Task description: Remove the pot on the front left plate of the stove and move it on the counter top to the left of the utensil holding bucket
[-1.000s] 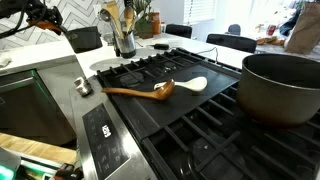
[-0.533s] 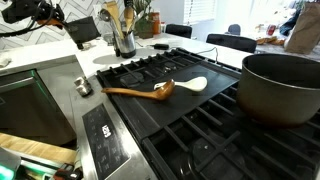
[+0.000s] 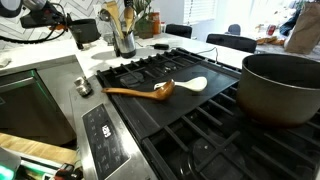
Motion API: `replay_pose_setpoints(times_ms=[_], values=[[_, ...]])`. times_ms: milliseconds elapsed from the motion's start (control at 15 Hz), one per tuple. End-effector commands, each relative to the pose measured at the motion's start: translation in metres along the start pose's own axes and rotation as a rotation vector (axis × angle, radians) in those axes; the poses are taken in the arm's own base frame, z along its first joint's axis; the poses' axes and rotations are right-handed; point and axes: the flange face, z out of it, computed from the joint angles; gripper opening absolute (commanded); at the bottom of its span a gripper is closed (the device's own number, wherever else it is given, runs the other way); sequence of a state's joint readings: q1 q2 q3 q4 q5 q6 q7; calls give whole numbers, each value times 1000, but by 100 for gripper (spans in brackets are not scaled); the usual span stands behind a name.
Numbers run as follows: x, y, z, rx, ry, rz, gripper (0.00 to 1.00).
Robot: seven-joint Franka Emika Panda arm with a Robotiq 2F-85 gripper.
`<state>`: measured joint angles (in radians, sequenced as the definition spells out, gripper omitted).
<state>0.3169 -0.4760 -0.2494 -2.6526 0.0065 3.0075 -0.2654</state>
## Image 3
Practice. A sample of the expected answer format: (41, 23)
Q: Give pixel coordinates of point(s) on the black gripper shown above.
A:
(42, 13)

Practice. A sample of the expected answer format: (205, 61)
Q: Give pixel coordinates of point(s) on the dark grey cooking pot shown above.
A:
(84, 31)

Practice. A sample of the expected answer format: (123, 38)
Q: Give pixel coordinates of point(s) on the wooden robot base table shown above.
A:
(38, 149)

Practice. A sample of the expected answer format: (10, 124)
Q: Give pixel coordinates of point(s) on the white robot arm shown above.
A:
(13, 8)

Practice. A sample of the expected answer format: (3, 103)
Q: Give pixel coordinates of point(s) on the left silver stove knob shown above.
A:
(83, 87)

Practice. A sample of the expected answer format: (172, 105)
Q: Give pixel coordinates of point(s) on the metal utensil holder crock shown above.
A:
(125, 47)

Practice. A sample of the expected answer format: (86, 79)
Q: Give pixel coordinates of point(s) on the stainless steel gas stove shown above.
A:
(189, 136)

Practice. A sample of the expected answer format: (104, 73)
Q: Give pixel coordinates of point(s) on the large dark pot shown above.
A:
(279, 90)

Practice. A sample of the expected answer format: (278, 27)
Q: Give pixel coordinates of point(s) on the potted green plant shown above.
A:
(143, 25)

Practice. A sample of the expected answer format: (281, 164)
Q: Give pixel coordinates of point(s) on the orange juice bottle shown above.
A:
(157, 23)

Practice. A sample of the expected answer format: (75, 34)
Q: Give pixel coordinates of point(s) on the wooden ladle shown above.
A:
(162, 93)

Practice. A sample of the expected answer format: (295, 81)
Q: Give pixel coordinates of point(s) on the white spoon rest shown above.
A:
(197, 84)

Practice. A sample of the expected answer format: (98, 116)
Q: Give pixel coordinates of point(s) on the black dining chair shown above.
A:
(231, 41)

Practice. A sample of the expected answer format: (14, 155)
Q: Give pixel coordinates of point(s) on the brown paper bag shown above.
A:
(306, 32)

